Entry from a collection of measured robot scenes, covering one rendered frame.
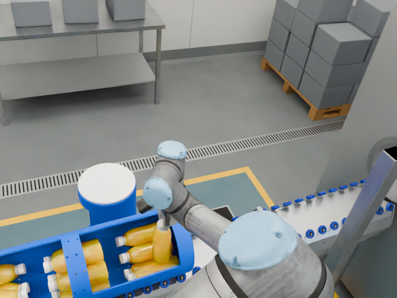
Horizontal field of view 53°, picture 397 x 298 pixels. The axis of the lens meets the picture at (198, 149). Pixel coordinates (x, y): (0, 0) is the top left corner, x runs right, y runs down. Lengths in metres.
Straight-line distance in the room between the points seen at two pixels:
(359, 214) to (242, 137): 2.61
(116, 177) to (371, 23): 3.15
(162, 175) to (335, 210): 1.30
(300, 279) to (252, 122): 3.66
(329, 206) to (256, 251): 1.66
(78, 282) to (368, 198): 1.05
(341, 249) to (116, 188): 1.05
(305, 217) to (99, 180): 1.06
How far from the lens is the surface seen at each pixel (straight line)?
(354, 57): 4.35
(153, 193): 1.15
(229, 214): 3.09
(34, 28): 3.84
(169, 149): 1.23
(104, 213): 1.98
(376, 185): 1.47
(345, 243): 1.69
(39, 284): 1.80
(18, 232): 3.26
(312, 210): 2.21
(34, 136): 4.04
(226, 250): 0.66
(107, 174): 2.06
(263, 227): 0.65
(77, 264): 1.52
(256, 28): 5.54
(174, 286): 1.80
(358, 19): 4.55
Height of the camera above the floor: 2.48
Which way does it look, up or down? 40 degrees down
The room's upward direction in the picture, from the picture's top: 7 degrees clockwise
